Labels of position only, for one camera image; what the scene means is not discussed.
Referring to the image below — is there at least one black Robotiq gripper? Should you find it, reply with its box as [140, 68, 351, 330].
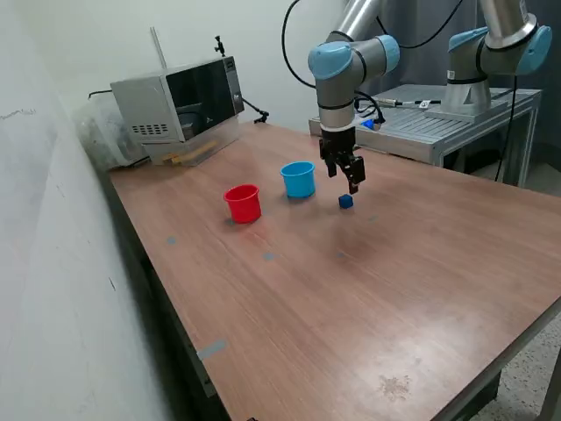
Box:
[318, 125, 367, 196]

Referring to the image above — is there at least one blue plastic bin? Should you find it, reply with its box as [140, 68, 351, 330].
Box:
[280, 161, 316, 200]

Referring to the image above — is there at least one red plastic bin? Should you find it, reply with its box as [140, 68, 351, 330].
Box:
[223, 183, 263, 225]

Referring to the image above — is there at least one aluminium slotted robot stand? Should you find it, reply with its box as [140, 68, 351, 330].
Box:
[308, 82, 543, 188]

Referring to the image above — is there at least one aluminium robot mounting plate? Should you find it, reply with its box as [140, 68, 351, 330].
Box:
[427, 103, 493, 120]

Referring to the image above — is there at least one clear acrylic box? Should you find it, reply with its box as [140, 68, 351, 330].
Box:
[142, 116, 241, 168]

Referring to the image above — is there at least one dark grey curtain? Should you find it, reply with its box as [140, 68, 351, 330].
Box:
[348, 0, 561, 146]

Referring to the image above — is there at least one long wooden stick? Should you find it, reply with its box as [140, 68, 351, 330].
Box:
[171, 139, 219, 166]

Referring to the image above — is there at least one silver microwave oven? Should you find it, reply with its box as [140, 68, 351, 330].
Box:
[109, 55, 245, 145]

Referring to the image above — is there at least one clear plastic rod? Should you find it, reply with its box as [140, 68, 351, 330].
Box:
[149, 26, 169, 71]

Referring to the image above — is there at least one long blue tape strip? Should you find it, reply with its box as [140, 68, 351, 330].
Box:
[195, 339, 227, 361]

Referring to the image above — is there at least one clear plastic bag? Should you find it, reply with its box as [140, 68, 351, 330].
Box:
[72, 94, 150, 172]

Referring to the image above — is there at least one blue lit wrist camera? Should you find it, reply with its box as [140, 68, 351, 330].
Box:
[354, 114, 387, 132]

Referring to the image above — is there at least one black cable with silver connector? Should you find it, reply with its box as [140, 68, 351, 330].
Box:
[377, 97, 444, 109]

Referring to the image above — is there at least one black hanging robot cable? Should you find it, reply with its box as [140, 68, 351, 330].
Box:
[494, 75, 518, 182]

